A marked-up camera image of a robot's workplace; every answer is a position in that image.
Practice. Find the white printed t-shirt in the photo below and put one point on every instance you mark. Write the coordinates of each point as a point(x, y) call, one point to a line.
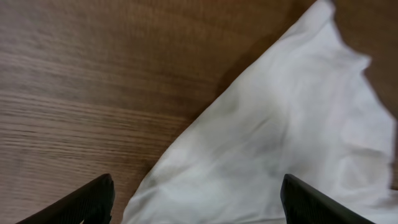
point(304, 107)

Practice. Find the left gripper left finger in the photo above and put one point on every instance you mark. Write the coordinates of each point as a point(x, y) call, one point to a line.
point(90, 204)

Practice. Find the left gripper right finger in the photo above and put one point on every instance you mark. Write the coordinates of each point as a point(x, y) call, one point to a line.
point(304, 204)

